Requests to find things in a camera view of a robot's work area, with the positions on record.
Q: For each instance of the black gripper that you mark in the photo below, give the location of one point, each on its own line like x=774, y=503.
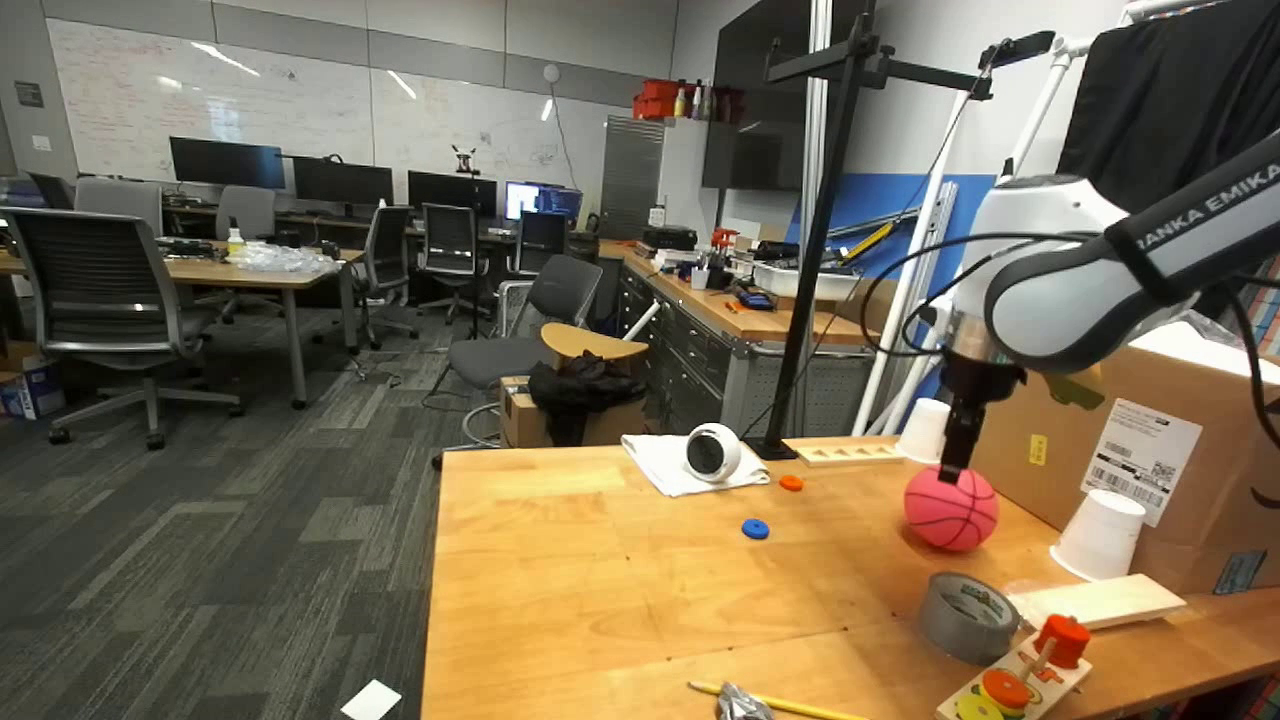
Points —
x=982, y=387

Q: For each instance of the pink rubber ball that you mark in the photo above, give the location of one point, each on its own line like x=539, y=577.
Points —
x=952, y=512

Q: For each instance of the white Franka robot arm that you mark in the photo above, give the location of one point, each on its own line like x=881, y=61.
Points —
x=1067, y=300

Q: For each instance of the white paper cup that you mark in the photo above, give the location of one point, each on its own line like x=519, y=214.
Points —
x=1100, y=537
x=920, y=432

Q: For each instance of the large cardboard box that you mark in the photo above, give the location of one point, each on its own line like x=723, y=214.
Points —
x=1053, y=455

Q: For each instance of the light wooden strip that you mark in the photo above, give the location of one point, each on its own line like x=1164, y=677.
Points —
x=842, y=449

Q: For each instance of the small orange disc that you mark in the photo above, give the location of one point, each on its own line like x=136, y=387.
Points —
x=795, y=481

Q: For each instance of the white foam block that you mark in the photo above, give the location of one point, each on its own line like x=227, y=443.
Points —
x=1100, y=600

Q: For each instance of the white tripod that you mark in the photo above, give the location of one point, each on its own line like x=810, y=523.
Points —
x=924, y=224

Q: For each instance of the white plastic bin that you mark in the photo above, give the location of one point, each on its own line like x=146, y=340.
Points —
x=804, y=283

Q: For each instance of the small blue disc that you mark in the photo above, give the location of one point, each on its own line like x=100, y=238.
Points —
x=758, y=528

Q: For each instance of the red cylinder toy piece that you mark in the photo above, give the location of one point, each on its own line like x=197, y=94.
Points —
x=1062, y=641

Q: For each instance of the clear plastic bag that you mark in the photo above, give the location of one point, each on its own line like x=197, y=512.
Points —
x=1203, y=348

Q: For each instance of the orange round toy piece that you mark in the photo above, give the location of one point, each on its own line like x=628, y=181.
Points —
x=1004, y=688

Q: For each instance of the long wooden workbench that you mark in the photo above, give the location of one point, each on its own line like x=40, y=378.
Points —
x=726, y=321

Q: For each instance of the yellow-green round toy piece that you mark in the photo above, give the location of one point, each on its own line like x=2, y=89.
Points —
x=971, y=708

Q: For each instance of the yellow pencil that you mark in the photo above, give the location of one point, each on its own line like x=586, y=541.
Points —
x=802, y=706

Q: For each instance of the black bag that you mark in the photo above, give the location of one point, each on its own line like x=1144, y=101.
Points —
x=586, y=391

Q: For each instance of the black cloth curtain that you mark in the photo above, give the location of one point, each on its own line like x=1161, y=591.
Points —
x=1174, y=94

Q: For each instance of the small cardboard box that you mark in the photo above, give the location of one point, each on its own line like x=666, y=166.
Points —
x=519, y=414

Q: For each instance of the red items on shelf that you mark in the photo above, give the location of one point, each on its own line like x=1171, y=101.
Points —
x=655, y=101

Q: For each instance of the lit laptop screen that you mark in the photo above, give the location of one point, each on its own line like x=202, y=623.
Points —
x=541, y=202

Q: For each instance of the black office chair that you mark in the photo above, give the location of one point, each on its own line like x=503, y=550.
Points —
x=449, y=244

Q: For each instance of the black computer monitor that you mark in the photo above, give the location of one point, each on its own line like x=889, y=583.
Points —
x=341, y=181
x=449, y=191
x=227, y=162

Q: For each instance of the white paper scrap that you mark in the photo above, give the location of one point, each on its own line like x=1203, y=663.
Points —
x=368, y=702

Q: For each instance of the wooden office desk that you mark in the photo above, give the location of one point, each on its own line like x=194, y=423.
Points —
x=244, y=275

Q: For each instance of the grey mesh office chair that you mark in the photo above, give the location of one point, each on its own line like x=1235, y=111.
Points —
x=99, y=285

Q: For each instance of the green orange wrist camera mount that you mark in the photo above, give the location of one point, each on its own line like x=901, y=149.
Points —
x=1074, y=391

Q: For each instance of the grey duct tape roll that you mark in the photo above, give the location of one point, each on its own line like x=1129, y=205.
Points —
x=971, y=623

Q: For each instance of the blue wall panel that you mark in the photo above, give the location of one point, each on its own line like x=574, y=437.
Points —
x=885, y=202

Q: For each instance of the white dome camera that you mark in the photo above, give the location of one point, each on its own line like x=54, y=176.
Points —
x=714, y=455

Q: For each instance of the black camera stand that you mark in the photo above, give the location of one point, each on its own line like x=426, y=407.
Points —
x=823, y=214

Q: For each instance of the black wall screen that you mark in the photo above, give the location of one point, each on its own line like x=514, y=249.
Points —
x=747, y=105

